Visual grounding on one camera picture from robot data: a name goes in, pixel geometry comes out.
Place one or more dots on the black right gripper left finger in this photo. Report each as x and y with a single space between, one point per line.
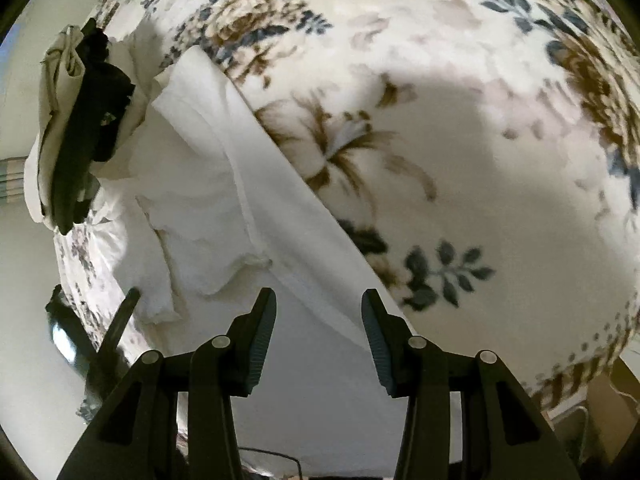
233 362

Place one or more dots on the folded black garment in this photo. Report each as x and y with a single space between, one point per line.
91 132

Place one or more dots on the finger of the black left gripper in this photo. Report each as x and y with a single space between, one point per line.
107 354

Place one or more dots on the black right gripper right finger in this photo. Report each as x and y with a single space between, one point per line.
405 363

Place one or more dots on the white t-shirt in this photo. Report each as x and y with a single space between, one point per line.
320 195

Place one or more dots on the green curtain right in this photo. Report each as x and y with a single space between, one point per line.
12 180

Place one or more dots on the floral bed sheet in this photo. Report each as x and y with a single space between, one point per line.
476 160

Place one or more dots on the folded beige garment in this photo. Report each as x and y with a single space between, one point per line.
62 71

